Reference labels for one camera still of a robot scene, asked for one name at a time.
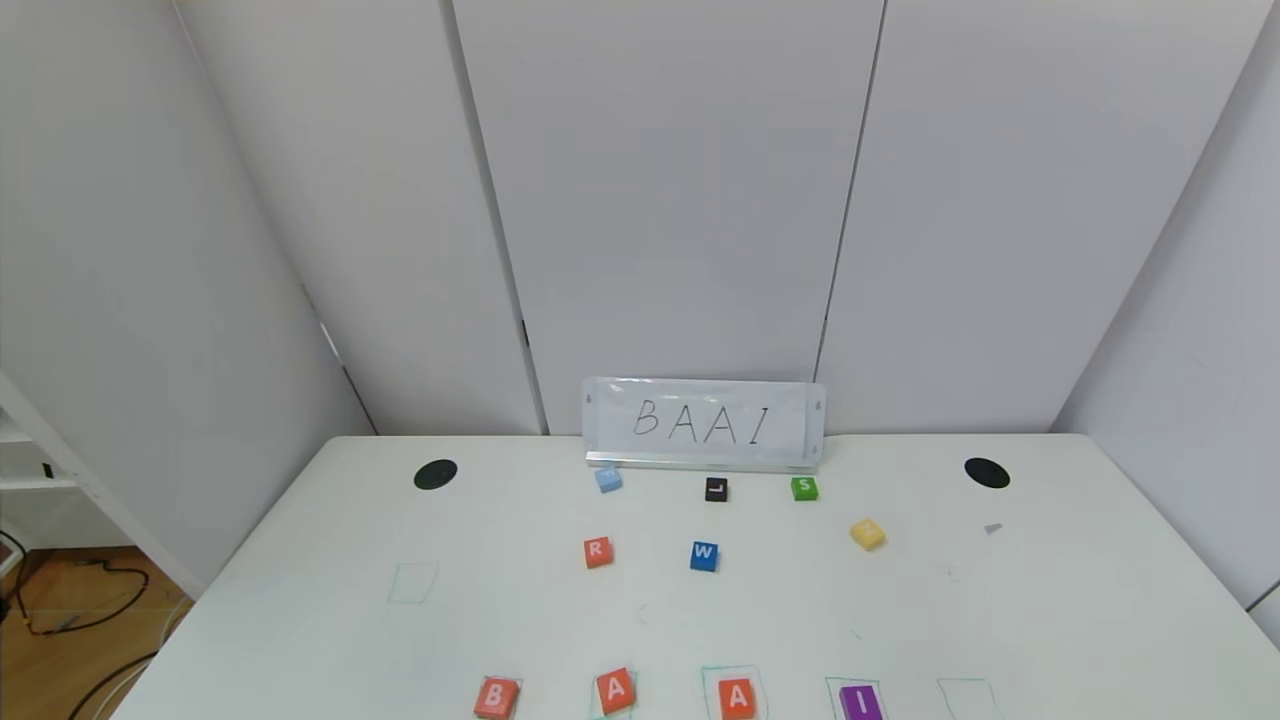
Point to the black letter L block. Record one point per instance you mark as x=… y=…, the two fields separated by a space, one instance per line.
x=716 y=489

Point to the purple letter I block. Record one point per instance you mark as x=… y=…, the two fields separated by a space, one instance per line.
x=860 y=702

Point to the orange letter A block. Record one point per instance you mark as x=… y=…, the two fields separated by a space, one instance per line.
x=616 y=690
x=737 y=698

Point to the orange letter B block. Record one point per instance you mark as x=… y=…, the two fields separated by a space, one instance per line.
x=496 y=698

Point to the orange letter R block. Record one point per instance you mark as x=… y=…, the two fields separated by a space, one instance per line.
x=598 y=552

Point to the yellow letter Z block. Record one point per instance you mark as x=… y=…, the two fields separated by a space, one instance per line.
x=867 y=534

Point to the green letter S block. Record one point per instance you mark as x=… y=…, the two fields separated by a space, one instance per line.
x=805 y=488

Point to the BAAI sign in acrylic holder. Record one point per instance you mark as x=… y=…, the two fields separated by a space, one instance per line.
x=705 y=422

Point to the blue letter W block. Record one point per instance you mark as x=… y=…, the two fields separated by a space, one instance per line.
x=704 y=556

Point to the light blue letter block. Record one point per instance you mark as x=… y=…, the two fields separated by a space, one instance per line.
x=608 y=480

